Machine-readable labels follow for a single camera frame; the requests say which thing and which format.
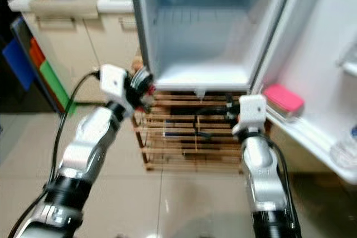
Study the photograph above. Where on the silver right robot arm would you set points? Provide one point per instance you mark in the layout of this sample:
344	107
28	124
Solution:
259	165

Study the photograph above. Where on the wooden slatted rack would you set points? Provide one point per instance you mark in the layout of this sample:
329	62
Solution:
189	149

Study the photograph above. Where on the white fridge door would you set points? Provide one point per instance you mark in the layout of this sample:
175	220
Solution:
312	37

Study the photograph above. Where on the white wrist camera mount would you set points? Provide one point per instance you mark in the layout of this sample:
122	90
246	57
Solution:
252	110
113	79

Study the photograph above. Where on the blue plastic board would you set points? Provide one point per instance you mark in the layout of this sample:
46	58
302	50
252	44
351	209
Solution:
15	62

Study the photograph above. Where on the green plastic board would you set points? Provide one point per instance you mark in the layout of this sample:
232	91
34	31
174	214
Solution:
51	84

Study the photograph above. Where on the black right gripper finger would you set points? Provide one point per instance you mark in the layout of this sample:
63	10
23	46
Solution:
212	113
212	133

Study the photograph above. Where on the grey fridge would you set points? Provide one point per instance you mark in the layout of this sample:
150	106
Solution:
201	76

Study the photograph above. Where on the clear container with pink lid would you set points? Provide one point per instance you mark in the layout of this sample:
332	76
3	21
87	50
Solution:
284	97

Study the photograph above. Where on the orange plastic board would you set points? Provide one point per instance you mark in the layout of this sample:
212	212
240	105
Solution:
35	53

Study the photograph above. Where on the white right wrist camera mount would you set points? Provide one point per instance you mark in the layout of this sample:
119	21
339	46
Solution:
252	110

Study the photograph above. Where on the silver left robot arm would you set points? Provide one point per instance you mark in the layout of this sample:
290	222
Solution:
89	149

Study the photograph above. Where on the cream kitchen counter cabinet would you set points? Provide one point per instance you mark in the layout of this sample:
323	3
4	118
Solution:
89	54

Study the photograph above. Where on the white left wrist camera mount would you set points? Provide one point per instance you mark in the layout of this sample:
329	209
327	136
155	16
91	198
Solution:
113	79

